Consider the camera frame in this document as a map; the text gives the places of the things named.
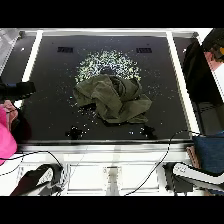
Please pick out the pale pink garment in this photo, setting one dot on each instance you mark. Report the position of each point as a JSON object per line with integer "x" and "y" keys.
{"x": 10, "y": 111}

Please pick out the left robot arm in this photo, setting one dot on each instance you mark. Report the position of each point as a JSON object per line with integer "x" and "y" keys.
{"x": 33, "y": 180}

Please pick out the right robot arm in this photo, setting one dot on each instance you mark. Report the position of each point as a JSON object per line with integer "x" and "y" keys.
{"x": 200, "y": 176}

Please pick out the olive green pants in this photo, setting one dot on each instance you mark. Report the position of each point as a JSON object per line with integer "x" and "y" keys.
{"x": 113, "y": 100}

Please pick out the blue garment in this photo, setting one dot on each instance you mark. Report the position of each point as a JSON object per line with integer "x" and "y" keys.
{"x": 210, "y": 150}

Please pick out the person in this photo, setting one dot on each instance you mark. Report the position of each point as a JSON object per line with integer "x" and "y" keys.
{"x": 213, "y": 40}

